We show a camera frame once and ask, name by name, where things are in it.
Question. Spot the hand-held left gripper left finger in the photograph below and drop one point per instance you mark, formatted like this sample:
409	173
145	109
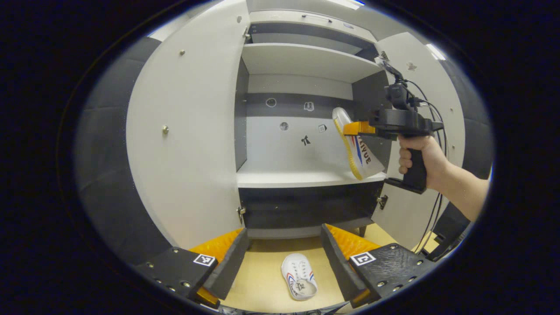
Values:
232	262

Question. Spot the white shoe cabinet door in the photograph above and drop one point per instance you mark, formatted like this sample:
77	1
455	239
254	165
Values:
188	131
407	214

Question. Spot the white canvas shoe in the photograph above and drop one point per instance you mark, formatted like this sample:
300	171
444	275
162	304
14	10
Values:
365	157
297	273

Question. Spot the white shoe cabinet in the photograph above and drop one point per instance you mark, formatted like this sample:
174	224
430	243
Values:
288	144

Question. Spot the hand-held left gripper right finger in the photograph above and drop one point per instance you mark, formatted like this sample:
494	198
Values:
337	262

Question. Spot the black backdrop cloth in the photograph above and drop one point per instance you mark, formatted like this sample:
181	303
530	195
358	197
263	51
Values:
109	175

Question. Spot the ceiling light panel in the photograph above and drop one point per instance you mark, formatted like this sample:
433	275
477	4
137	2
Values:
436	51
348	3

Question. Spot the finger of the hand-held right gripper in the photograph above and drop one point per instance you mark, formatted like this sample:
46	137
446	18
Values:
358	128

